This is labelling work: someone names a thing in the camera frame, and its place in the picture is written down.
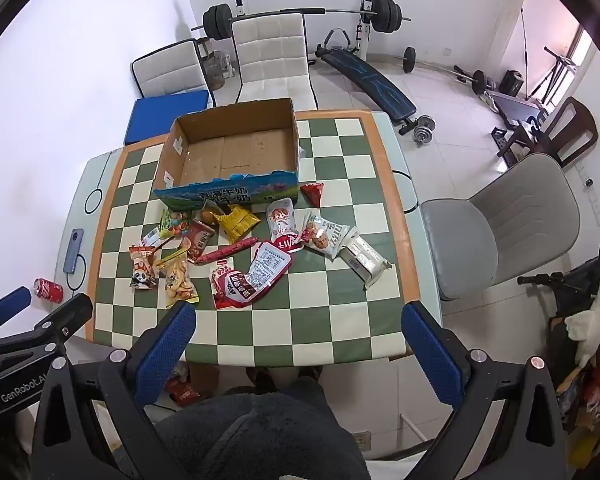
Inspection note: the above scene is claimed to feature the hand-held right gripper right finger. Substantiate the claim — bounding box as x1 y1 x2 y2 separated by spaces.
401 302 567 480

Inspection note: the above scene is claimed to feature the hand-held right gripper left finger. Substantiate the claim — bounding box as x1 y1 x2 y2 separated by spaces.
32 302 198 480

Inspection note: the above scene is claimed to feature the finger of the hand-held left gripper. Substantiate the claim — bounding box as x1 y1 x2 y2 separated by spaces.
7 293 94 361
0 287 32 343

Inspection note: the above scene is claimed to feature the yellow biscuit packet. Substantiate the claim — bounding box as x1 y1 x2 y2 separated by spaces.
155 237 201 310

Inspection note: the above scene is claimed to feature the orange panda snack packet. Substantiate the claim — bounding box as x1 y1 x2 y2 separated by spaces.
129 246 158 291

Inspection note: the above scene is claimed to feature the red hawthorn snack packet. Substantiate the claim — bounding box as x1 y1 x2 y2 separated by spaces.
210 257 261 310

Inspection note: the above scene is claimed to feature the dark red snack packet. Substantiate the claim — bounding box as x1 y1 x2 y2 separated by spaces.
185 219 217 265

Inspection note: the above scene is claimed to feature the silver white snack packet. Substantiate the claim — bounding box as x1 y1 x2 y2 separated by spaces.
340 234 393 291

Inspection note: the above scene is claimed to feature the red packet with white label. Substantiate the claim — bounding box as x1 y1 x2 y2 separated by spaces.
247 241 293 293

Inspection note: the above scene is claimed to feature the yellow snack packet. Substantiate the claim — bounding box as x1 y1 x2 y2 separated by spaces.
217 204 261 243

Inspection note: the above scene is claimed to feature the white cookie packet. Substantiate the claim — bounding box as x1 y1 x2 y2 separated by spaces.
300 208 358 261

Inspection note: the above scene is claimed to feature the red shiny snack packet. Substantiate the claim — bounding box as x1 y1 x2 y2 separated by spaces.
300 181 326 208

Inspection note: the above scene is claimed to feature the cardboard box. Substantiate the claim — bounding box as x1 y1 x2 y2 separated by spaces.
152 97 301 211

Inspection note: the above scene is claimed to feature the small red packet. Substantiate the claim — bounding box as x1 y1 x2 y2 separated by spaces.
32 277 65 304

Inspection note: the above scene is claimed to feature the red plastic bag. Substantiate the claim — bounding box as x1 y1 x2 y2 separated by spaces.
165 362 201 407

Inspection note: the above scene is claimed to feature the blue grey phone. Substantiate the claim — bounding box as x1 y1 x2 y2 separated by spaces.
62 229 85 276

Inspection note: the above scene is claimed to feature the small white snack packet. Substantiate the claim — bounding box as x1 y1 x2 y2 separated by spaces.
141 227 173 248

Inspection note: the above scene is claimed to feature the red sausage stick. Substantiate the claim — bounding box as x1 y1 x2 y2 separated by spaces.
196 237 259 265

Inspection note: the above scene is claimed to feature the person's dark fleece clothing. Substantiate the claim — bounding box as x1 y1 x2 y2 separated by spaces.
152 377 371 480

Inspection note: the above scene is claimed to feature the green candy packet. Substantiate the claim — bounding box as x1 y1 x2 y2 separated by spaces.
159 207 196 240

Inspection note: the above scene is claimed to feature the black scooter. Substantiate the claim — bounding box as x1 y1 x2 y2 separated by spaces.
517 255 600 321

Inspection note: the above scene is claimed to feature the grey shell chair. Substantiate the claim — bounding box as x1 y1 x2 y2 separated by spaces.
420 152 581 302

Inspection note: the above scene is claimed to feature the brown egg snack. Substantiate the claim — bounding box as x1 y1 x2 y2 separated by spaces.
200 200 226 226

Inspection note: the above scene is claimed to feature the white plush goose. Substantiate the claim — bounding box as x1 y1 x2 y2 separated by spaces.
565 250 600 371

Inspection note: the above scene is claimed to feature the white red snack packet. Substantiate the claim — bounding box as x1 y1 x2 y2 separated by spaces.
266 198 301 253

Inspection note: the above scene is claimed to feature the chrome dumbbell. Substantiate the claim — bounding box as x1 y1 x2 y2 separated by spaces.
411 116 437 147

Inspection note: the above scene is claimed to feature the white chair with black trim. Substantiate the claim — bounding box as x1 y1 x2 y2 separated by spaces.
131 39 216 98

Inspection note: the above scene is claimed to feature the brown wooden chair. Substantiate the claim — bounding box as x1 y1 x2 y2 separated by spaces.
500 96 599 171

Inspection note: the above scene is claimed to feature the black blue sit-up bench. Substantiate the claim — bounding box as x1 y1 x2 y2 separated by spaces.
315 27 417 136

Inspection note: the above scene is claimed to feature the black speaker box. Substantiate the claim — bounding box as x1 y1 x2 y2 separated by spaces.
499 70 525 97

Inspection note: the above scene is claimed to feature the clear water jug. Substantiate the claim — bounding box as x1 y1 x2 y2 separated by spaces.
202 50 228 91

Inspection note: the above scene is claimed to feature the thin barbell with small plates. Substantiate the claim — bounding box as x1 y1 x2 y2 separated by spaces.
402 46 486 96

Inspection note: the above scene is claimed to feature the white padded chair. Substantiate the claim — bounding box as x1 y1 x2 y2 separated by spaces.
230 12 318 111

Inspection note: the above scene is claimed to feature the black folding stand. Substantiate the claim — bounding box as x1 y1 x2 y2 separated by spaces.
527 47 578 101

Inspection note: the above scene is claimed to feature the black barbell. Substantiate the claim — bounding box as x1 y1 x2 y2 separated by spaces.
190 0 412 41

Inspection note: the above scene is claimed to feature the barbell weight bench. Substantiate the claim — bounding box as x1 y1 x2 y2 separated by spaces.
230 0 381 61

